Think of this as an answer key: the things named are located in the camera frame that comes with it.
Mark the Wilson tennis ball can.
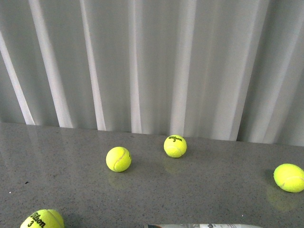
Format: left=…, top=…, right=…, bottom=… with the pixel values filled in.
left=143, top=223, right=261, bottom=228

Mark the Wilson 3 tennis ball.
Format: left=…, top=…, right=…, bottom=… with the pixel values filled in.
left=163, top=135, right=187, bottom=158

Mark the far left tennis ball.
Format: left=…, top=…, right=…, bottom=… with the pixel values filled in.
left=105, top=147, right=132, bottom=172

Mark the plain centre tennis ball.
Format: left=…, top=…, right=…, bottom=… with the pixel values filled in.
left=274, top=163, right=304, bottom=193

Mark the white pleated curtain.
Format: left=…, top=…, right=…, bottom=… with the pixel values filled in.
left=0, top=0, right=304, bottom=146

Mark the near left Wilson ball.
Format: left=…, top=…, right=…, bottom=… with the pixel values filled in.
left=20, top=209, right=65, bottom=228

